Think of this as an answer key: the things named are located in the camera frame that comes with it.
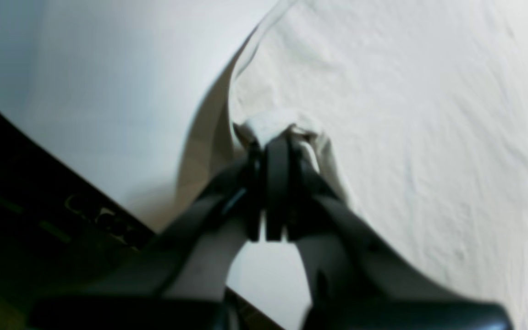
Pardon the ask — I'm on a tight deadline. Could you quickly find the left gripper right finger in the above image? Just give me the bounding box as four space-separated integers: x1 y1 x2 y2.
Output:
286 138 513 330

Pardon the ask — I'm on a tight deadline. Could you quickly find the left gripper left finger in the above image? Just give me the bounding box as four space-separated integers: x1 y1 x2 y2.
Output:
31 137 290 330

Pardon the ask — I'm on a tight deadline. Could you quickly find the beige t-shirt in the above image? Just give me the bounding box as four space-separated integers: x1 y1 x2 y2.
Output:
172 0 528 330

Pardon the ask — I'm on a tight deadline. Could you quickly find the black power strip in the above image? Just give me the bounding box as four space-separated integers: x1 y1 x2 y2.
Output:
62 192 154 250

